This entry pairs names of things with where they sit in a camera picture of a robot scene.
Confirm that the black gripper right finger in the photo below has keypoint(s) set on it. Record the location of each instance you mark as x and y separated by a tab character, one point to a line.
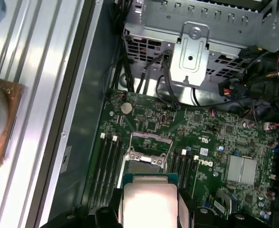
191	213

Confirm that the metal disk bay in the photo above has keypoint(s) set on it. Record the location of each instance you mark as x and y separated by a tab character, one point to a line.
191	59

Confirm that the silver heatsink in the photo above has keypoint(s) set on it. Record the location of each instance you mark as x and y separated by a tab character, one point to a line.
241	169

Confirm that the black RAM slot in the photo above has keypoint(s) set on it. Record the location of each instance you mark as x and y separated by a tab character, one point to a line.
97	171
183	171
195	157
104	171
188	171
116	171
178	171
110	171

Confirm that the coin cell battery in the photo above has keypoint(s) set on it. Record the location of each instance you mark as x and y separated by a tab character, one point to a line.
126	108

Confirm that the brown base plate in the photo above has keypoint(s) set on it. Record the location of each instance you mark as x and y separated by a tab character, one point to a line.
16	99

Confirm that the black PC case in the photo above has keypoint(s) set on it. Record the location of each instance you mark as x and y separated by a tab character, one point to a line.
87	95

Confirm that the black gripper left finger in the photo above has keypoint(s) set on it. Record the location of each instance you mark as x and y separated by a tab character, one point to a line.
117	213

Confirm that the metal socket cover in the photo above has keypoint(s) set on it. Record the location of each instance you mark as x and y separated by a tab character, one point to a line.
151	134

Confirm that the green motherboard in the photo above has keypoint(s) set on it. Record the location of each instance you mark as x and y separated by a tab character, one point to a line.
225	142

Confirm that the silver CPU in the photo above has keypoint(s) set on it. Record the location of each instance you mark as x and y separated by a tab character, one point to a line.
151	202

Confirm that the white case sticker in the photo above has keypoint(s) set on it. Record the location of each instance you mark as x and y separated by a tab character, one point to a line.
67	159

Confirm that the CPU socket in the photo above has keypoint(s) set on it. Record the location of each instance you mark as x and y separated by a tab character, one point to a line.
142	167

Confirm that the internal USB port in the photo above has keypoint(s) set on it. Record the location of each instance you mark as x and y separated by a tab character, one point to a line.
164	119

